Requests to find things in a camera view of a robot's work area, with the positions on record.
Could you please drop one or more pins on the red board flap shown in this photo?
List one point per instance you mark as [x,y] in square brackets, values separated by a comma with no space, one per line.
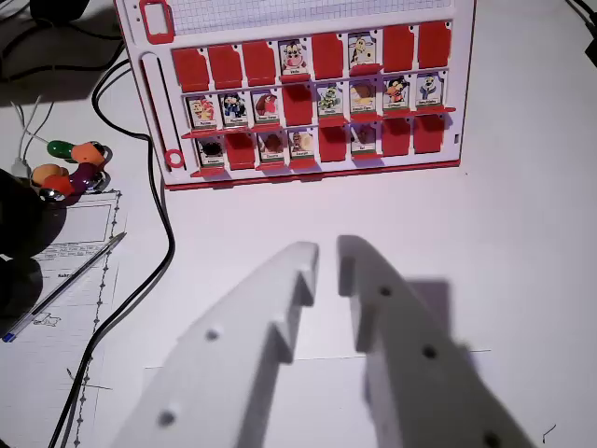
[332,121]

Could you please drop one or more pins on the colourful twisted tangle toy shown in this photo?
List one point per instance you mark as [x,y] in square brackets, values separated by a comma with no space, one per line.
[79,172]

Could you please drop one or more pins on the large black rounded object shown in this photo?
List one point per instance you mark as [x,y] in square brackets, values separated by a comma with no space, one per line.
[23,233]

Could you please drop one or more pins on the black box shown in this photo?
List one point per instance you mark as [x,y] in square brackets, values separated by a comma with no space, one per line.
[60,9]

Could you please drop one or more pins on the clear ballpoint pen blue cap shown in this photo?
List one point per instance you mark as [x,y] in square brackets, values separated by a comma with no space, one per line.
[70,282]

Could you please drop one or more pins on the printed paper sheet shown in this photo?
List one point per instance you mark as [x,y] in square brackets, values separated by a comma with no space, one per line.
[46,373]

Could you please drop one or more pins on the red and white game board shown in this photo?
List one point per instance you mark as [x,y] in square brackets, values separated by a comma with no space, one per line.
[308,93]

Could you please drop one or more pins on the cow picture card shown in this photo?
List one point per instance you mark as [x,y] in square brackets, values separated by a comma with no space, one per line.
[294,58]

